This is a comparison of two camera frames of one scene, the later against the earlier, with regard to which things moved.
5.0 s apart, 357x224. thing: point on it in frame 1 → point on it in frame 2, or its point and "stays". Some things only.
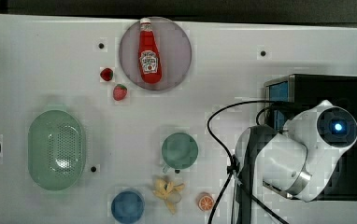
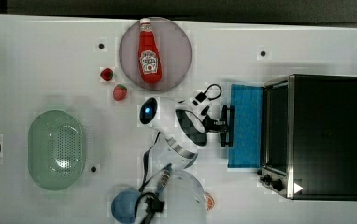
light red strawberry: x=120 y=91 stays
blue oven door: x=276 y=117 → x=246 y=152
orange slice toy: x=206 y=203 stays
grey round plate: x=175 y=52 stays
